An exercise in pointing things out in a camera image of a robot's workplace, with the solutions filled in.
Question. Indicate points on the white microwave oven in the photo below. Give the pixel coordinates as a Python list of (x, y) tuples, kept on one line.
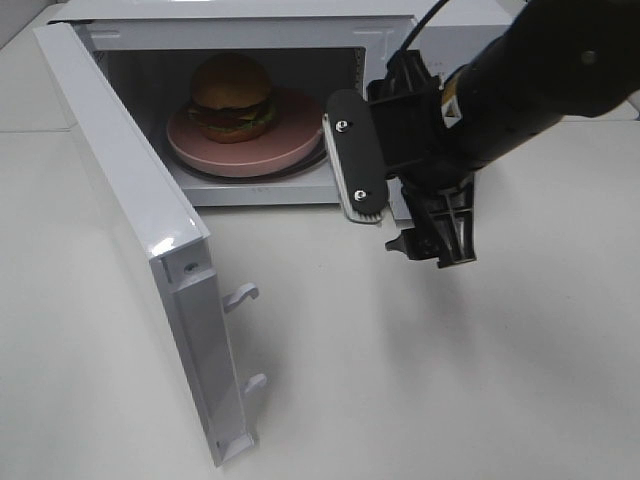
[(148, 50)]

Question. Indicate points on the pink round plate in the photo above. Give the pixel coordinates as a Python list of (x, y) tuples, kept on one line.
[(294, 109)]

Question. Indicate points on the glass microwave turntable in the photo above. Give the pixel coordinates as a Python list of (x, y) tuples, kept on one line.
[(300, 170)]

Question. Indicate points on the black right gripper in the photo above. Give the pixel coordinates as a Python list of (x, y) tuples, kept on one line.
[(426, 127)]

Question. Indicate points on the white microwave door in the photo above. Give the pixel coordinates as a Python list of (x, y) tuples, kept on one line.
[(163, 240)]

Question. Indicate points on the burger with sesame bun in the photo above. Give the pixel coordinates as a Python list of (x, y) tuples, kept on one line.
[(231, 99)]

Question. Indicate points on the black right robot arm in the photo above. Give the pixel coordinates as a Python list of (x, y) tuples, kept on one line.
[(557, 59)]

